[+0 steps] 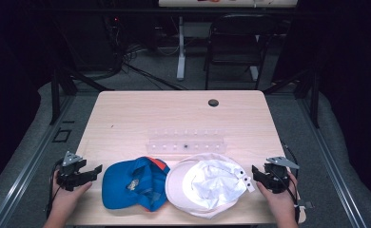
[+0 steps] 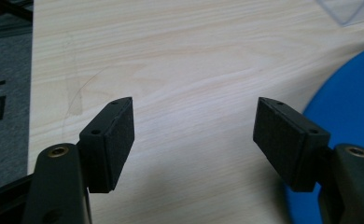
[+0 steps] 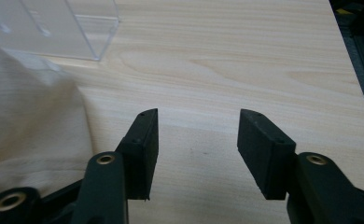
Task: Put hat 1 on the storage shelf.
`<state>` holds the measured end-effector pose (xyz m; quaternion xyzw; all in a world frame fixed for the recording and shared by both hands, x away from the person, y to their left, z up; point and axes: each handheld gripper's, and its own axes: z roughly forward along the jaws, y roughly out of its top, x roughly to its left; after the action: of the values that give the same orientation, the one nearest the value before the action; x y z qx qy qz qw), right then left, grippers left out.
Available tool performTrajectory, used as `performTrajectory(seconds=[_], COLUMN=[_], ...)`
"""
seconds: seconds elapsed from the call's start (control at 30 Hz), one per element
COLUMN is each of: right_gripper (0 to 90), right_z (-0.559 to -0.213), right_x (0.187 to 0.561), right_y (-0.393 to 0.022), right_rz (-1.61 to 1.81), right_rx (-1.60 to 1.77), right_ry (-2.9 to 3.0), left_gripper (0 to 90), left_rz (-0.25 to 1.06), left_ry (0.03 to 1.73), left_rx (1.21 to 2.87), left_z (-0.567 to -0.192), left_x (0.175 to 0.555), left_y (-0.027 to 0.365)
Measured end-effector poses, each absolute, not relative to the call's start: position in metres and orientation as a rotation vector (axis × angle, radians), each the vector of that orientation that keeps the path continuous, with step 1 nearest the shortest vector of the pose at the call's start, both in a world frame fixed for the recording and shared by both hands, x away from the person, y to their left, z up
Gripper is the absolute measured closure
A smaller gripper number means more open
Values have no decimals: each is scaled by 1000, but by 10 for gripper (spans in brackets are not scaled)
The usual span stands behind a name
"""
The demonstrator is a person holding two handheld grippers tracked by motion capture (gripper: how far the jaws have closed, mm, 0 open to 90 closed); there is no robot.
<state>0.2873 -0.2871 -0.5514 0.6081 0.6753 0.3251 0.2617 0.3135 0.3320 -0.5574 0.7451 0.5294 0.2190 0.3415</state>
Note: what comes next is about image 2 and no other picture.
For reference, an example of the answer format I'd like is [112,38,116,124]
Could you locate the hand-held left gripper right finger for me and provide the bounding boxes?
[252,96,331,193]

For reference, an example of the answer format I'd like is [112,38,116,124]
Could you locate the blue cap with orange strap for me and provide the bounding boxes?
[283,40,364,224]

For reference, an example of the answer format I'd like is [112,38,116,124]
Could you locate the black metal stand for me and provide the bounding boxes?
[0,0,35,40]

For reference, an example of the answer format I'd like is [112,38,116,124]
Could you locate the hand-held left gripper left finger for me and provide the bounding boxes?
[77,96,136,194]

